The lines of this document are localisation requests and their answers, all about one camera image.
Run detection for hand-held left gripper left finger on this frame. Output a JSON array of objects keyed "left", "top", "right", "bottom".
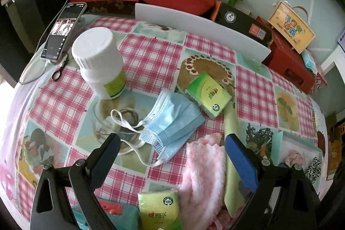
[{"left": 30, "top": 133, "right": 122, "bottom": 230}]

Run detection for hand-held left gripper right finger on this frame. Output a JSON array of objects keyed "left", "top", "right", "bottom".
[{"left": 225, "top": 133, "right": 321, "bottom": 230}]

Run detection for light green cloth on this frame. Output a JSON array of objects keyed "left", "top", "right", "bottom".
[{"left": 222, "top": 103, "right": 247, "bottom": 217}]

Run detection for teal tray box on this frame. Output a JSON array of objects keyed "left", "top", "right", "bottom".
[{"left": 270, "top": 131, "right": 322, "bottom": 193}]

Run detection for pink fluffy towel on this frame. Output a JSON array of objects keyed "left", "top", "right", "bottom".
[{"left": 176, "top": 133, "right": 229, "bottom": 230}]

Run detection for blue face mask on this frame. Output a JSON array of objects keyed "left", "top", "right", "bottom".
[{"left": 111, "top": 88, "right": 206, "bottom": 167}]

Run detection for green tissue pack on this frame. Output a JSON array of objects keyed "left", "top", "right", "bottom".
[
  {"left": 137, "top": 190, "right": 180, "bottom": 230},
  {"left": 176, "top": 72, "right": 233, "bottom": 119}
]

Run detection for teal box with red shape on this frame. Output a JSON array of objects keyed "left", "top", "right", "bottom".
[{"left": 71, "top": 199, "right": 141, "bottom": 230}]

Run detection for leopard print scrunchie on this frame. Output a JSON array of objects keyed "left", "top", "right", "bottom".
[{"left": 304, "top": 156, "right": 322, "bottom": 185}]

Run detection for cardboard box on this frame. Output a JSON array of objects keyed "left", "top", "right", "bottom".
[{"left": 326, "top": 111, "right": 345, "bottom": 182}]

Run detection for white pill bottle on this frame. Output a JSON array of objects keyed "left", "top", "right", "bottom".
[{"left": 71, "top": 27, "right": 127, "bottom": 100}]

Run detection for small black scissors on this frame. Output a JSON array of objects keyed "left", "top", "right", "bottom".
[{"left": 52, "top": 52, "right": 69, "bottom": 82}]

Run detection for pink checked printed tablecloth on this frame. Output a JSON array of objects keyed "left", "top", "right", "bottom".
[{"left": 0, "top": 14, "right": 328, "bottom": 230}]

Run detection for red carton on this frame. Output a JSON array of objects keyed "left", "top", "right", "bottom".
[{"left": 256, "top": 17, "right": 316, "bottom": 93}]

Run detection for red patterned box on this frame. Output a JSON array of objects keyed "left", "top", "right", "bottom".
[{"left": 307, "top": 63, "right": 328, "bottom": 94}]

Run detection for blue wipes pack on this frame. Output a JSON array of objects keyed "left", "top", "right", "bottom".
[{"left": 301, "top": 51, "right": 320, "bottom": 74}]

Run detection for smartphone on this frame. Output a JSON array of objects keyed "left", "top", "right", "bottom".
[{"left": 40, "top": 2, "right": 87, "bottom": 63}]

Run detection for white plastic board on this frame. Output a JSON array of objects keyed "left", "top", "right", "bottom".
[{"left": 135, "top": 3, "right": 271, "bottom": 62}]

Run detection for black box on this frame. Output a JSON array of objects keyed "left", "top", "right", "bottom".
[{"left": 212, "top": 1, "right": 273, "bottom": 47}]

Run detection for white cable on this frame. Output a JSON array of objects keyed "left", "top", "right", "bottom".
[{"left": 17, "top": 0, "right": 93, "bottom": 85}]

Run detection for wooden sign box with handle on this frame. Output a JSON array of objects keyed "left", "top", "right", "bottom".
[{"left": 268, "top": 0, "right": 316, "bottom": 53}]

